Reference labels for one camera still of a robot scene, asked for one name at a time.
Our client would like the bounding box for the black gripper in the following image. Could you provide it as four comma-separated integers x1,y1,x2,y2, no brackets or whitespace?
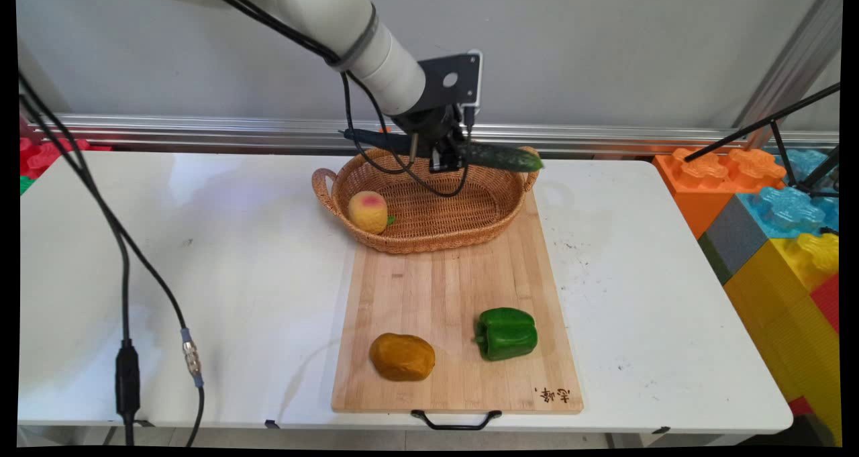
391,104,471,174

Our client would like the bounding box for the dark green cucumber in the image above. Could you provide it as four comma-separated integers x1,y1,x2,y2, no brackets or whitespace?
344,129,544,173

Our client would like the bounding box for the woven wicker basket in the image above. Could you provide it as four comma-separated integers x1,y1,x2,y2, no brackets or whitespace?
312,145,541,255

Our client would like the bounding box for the yellow pink peach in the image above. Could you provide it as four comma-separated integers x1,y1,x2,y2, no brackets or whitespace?
348,191,397,235

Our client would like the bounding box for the wooden cutting board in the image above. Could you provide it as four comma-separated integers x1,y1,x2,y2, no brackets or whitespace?
331,189,585,431

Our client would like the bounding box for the green bell pepper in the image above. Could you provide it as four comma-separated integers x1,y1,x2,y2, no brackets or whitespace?
474,307,539,362

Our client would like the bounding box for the yellow-brown potato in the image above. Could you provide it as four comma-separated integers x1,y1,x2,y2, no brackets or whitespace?
369,333,436,382

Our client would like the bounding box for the orange foam block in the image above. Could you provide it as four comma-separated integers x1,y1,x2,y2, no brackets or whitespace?
653,147,787,240

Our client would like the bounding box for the grey foam block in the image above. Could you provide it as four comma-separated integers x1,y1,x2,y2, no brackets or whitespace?
697,195,770,285

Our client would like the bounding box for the black tripod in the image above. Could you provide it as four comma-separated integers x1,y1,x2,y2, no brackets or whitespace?
684,82,841,199

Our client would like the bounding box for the blue foam block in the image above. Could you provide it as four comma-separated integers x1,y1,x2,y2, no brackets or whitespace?
737,148,840,240

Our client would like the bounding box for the red foam block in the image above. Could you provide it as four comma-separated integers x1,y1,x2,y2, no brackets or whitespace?
809,272,841,334
19,137,113,180

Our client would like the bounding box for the black wrist camera mount plate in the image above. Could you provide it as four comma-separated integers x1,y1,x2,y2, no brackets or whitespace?
417,49,484,109

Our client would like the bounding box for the black cable along robot arm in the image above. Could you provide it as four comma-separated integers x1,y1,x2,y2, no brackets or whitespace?
195,0,470,199

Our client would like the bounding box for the aluminium rail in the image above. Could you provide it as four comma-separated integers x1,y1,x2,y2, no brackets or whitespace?
30,113,840,157

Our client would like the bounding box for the black cable with silver connector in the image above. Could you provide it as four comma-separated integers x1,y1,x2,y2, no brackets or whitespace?
19,95,206,448

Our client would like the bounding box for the aluminium frame post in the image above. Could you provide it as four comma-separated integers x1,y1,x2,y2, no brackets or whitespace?
733,0,844,150

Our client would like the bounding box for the black cable with thick plug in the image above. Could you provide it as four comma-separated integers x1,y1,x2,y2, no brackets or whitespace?
19,74,143,448

